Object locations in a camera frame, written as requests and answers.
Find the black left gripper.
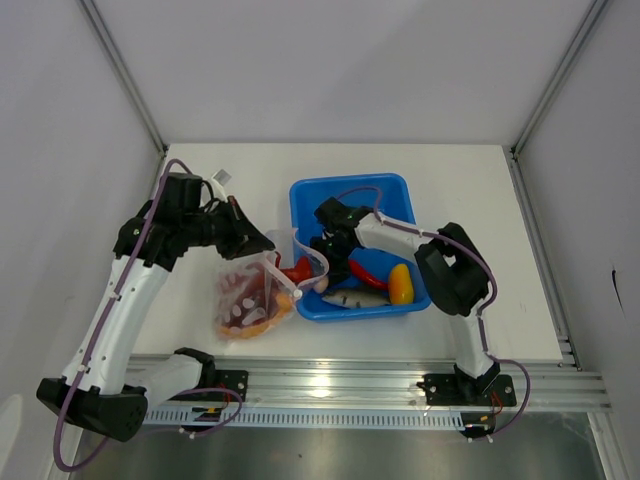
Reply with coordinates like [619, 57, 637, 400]
[183, 195, 275, 260]

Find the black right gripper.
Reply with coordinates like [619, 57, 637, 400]
[311, 235, 356, 288]

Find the clear pink-dotted zip bag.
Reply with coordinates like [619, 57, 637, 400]
[213, 227, 331, 342]

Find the red lobster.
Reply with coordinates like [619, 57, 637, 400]
[219, 254, 321, 331]

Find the raw steak slice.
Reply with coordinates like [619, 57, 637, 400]
[216, 293, 294, 340]

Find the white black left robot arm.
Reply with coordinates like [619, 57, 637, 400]
[36, 172, 275, 442]

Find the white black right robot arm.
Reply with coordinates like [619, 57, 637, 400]
[311, 197, 500, 404]

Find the red chili pepper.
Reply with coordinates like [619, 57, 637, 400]
[348, 259, 388, 291]

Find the beige egg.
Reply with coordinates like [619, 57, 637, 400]
[313, 277, 329, 294]

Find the grey fish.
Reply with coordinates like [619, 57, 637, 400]
[321, 287, 391, 309]

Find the blue plastic bin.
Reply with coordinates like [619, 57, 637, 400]
[289, 173, 431, 324]

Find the yellow mango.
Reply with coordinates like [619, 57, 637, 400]
[388, 264, 415, 305]

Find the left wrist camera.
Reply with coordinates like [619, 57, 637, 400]
[209, 169, 232, 201]

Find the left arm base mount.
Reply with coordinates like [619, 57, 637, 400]
[170, 369, 249, 403]

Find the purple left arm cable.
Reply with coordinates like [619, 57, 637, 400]
[52, 158, 243, 473]

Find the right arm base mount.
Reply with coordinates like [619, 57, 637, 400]
[416, 373, 518, 407]

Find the white slotted cable duct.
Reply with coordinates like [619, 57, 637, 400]
[143, 405, 464, 431]

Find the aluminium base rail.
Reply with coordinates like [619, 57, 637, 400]
[124, 355, 613, 413]

